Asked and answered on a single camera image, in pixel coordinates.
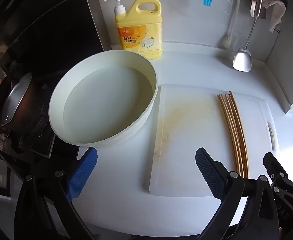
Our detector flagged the white long-handled bottle brush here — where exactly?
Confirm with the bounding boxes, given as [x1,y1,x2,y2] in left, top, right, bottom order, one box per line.
[222,0,242,49]

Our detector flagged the dark wok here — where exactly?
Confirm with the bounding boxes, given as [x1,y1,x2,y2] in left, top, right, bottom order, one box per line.
[0,72,49,140]

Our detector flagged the white round basin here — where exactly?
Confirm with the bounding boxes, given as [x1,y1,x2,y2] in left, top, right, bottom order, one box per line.
[48,50,159,147]

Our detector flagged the beige dish cloth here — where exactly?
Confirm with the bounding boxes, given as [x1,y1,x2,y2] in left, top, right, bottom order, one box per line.
[263,0,286,33]

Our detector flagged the metal pot lid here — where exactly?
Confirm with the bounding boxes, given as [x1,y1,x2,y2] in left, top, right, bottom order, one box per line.
[0,73,34,127]

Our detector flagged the black gas stove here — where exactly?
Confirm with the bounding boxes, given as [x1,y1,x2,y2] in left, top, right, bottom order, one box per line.
[0,45,80,161]

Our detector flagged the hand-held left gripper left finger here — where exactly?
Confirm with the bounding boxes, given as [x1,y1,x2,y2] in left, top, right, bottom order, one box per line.
[14,147,98,240]

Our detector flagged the white plastic cutting board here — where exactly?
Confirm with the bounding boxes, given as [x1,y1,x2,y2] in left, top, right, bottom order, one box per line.
[149,84,277,197]

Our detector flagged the yellow detergent pump bottle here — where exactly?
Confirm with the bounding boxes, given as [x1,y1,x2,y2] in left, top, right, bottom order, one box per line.
[104,0,163,60]

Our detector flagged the metal cooking spatula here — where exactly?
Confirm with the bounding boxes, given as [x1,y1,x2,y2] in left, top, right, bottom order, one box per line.
[233,0,263,72]

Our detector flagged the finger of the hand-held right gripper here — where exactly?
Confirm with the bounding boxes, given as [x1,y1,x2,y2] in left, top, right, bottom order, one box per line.
[263,152,293,240]

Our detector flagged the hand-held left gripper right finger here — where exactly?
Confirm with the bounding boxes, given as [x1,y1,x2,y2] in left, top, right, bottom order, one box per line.
[196,147,280,240]

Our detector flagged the black range hood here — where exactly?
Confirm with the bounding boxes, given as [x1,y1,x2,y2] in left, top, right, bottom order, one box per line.
[0,0,104,63]

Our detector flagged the row of wooden chopsticks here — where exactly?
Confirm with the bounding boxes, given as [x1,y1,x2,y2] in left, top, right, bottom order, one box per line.
[217,92,249,178]

